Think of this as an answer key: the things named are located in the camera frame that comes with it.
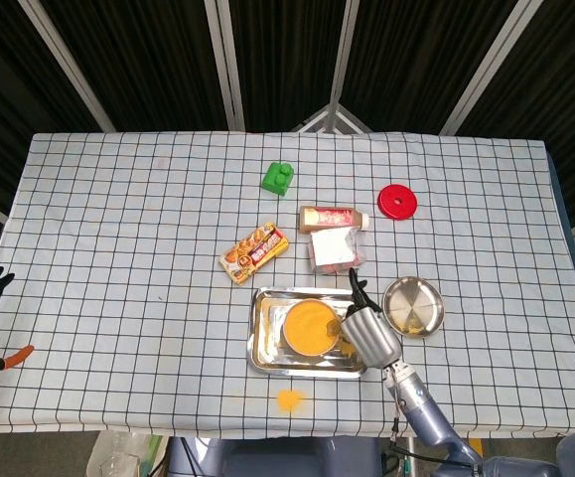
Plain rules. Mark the round steel plate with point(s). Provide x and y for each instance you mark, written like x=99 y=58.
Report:
x=413 y=303

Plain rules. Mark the rectangular steel tray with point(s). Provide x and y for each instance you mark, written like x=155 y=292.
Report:
x=267 y=358

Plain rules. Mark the clear plastic bag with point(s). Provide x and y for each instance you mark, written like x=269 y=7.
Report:
x=118 y=457

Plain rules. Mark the yellow-orange powder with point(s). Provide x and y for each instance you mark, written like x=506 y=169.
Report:
x=304 y=328

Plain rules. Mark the red round plastic lid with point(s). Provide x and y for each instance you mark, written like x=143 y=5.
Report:
x=388 y=208

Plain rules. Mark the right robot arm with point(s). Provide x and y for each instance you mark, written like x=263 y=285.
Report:
x=431 y=417

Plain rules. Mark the orange powder pile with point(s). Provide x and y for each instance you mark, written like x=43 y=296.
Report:
x=289 y=400

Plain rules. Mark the green toy building brick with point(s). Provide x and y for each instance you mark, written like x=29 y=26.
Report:
x=277 y=180

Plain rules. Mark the yellow snack packet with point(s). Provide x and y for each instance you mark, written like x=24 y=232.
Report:
x=254 y=253

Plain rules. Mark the clear plastic spoon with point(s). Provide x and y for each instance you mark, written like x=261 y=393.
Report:
x=332 y=326

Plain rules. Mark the blue table side panel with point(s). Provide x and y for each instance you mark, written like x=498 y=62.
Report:
x=562 y=199

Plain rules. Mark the white bowl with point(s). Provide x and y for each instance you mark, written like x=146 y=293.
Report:
x=312 y=354

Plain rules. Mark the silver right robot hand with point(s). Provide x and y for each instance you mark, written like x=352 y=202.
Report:
x=371 y=338

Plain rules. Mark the clear box with red sachets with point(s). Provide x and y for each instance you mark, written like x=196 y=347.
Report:
x=331 y=248

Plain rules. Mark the dark blue robot torso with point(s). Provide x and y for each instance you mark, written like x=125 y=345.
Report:
x=277 y=459

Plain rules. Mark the white metal frame stand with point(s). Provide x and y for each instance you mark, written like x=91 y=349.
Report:
x=328 y=111

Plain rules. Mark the white black checked tablecloth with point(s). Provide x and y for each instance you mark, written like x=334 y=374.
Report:
x=118 y=248

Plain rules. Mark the brown drink bottle red label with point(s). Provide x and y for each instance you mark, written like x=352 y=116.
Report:
x=331 y=217

